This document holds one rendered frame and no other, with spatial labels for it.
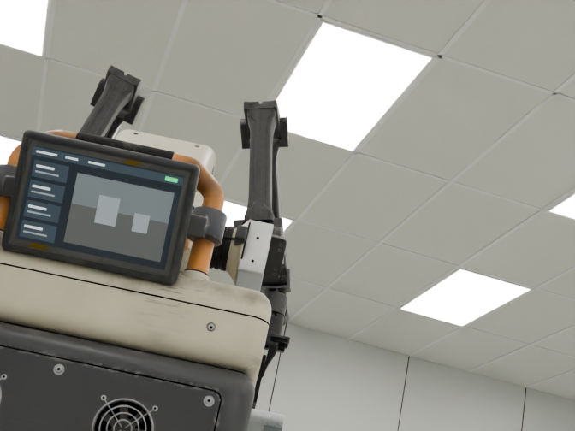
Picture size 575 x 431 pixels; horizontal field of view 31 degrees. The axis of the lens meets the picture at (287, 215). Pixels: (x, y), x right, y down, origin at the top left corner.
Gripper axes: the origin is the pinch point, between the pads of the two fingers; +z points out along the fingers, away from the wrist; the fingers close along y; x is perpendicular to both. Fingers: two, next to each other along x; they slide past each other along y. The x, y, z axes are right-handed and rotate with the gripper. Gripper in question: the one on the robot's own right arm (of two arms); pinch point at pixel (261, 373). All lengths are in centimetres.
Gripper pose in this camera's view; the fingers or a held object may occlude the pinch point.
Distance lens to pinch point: 246.7
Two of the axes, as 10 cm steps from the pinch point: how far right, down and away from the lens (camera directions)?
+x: 0.8, -3.5, -9.3
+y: -9.8, -2.0, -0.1
